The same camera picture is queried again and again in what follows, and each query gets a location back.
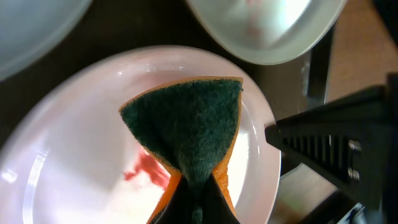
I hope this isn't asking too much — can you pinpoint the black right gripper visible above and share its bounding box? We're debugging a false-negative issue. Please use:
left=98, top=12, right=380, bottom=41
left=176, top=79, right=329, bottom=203
left=265, top=73, right=397, bottom=223

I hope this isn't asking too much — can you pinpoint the cream plate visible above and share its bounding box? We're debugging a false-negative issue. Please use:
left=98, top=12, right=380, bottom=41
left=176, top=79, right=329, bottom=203
left=187, top=0, right=346, bottom=65

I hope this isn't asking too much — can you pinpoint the pink plate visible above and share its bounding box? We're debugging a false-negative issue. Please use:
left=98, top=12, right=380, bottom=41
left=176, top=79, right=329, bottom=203
left=1, top=47, right=280, bottom=223

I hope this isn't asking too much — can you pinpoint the grey plate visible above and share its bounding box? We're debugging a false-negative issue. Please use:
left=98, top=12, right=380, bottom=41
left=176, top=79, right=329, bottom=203
left=1, top=0, right=92, bottom=81

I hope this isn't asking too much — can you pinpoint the orange green sponge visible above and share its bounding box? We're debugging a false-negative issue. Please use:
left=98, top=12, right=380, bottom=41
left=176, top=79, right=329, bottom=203
left=119, top=77, right=243, bottom=224

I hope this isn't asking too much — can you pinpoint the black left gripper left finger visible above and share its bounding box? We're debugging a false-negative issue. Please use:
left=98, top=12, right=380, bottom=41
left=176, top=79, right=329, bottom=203
left=154, top=177, right=199, bottom=224

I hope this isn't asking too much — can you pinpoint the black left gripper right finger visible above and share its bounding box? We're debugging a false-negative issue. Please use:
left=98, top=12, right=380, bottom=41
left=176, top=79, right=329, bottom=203
left=199, top=175, right=239, bottom=224

